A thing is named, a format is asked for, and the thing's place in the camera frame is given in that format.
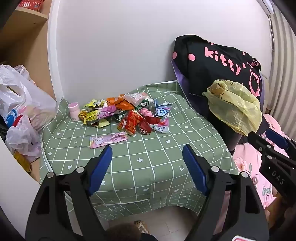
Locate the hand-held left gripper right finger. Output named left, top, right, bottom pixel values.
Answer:
left=182, top=144, right=270, bottom=241

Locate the wooden shelf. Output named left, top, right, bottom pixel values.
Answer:
left=0, top=0, right=56, bottom=100

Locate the white cable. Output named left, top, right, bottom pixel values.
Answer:
left=267, top=14, right=275, bottom=52

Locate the pink floral bedsheet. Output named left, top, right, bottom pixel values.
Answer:
left=232, top=113, right=296, bottom=209

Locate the orange snack packet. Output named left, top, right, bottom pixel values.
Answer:
left=106, top=95, right=135, bottom=110

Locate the woven slipper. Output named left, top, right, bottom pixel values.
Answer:
left=134, top=220, right=150, bottom=235

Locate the long pink snack wrapper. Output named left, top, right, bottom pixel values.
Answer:
left=90, top=133, right=128, bottom=149

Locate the green checked tablecloth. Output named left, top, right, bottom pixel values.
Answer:
left=39, top=81, right=238, bottom=215

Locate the yellow plastic bag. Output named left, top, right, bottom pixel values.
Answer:
left=202, top=79, right=263, bottom=137

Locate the large white plastic bag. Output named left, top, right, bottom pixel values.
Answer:
left=0, top=64, right=57, bottom=130

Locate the yellow package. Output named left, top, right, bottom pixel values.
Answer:
left=13, top=151, right=33, bottom=175

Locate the white air conditioner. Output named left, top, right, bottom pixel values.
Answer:
left=257, top=0, right=276, bottom=16

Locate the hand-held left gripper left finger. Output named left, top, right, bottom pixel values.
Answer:
left=25, top=145, right=113, bottom=241

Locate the red basket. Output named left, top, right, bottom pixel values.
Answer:
left=18, top=0, right=45, bottom=11

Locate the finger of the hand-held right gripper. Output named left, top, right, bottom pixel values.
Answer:
left=265, top=128, right=296, bottom=159
left=247, top=132, right=274, bottom=160

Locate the black cloth with pink print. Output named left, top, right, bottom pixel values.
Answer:
left=172, top=35, right=270, bottom=149

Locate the striped curtain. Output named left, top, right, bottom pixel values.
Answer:
left=268, top=7, right=296, bottom=121

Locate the small white plastic bag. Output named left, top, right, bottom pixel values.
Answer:
left=5, top=116, right=42, bottom=161

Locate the pink bottle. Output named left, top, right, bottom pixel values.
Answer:
left=68, top=102, right=80, bottom=122

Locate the pile of snack wrappers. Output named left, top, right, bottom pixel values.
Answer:
left=79, top=92, right=173, bottom=138

